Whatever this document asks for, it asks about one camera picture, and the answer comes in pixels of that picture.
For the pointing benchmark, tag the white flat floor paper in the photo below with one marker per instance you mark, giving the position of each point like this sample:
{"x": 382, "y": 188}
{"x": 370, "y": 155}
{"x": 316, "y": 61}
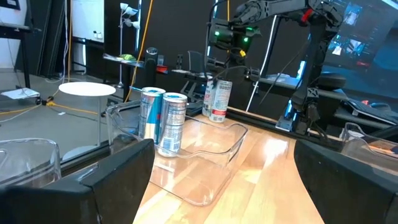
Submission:
{"x": 20, "y": 93}

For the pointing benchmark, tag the floor lamp white shades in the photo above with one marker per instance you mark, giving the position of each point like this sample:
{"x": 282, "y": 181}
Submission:
{"x": 124, "y": 6}

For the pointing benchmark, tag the blue silver slim can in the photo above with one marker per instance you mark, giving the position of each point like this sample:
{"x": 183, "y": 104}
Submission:
{"x": 150, "y": 115}
{"x": 172, "y": 124}

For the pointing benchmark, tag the black keyboard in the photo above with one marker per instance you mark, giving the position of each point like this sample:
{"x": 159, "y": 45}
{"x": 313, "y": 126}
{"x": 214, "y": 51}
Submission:
{"x": 370, "y": 109}

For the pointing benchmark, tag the black cylinder bottle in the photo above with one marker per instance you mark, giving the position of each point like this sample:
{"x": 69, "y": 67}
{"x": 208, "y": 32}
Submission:
{"x": 151, "y": 67}

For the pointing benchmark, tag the white board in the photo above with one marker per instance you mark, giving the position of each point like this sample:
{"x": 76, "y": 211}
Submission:
{"x": 88, "y": 20}

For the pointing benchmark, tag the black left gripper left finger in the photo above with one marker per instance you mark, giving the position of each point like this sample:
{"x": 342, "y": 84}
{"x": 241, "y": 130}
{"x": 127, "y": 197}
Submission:
{"x": 77, "y": 196}

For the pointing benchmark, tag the green object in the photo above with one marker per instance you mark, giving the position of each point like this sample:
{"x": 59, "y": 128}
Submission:
{"x": 127, "y": 57}

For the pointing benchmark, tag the dark grey desk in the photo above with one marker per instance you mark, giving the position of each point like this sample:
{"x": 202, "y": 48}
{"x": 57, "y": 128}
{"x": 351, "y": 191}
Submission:
{"x": 345, "y": 116}

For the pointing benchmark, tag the black office chair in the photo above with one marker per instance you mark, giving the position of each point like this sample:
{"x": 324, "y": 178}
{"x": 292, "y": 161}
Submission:
{"x": 196, "y": 62}

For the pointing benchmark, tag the white slim can black top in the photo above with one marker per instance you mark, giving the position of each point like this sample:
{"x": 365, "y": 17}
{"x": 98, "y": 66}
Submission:
{"x": 206, "y": 96}

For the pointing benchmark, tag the large monitor screen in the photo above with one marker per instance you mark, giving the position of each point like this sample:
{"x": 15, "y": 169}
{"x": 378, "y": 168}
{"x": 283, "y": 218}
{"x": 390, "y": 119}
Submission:
{"x": 367, "y": 37}

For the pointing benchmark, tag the black background desk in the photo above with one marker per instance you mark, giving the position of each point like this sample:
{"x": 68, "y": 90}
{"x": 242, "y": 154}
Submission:
{"x": 127, "y": 71}

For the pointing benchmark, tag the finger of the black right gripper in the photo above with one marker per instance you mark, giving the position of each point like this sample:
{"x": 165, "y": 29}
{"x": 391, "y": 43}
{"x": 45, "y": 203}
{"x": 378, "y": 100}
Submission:
{"x": 214, "y": 67}
{"x": 253, "y": 74}

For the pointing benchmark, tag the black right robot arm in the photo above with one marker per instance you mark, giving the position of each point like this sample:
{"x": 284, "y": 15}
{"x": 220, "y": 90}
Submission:
{"x": 317, "y": 62}

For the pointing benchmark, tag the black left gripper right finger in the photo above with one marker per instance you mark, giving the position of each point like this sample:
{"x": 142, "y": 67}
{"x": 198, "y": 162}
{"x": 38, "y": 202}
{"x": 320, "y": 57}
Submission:
{"x": 348, "y": 193}

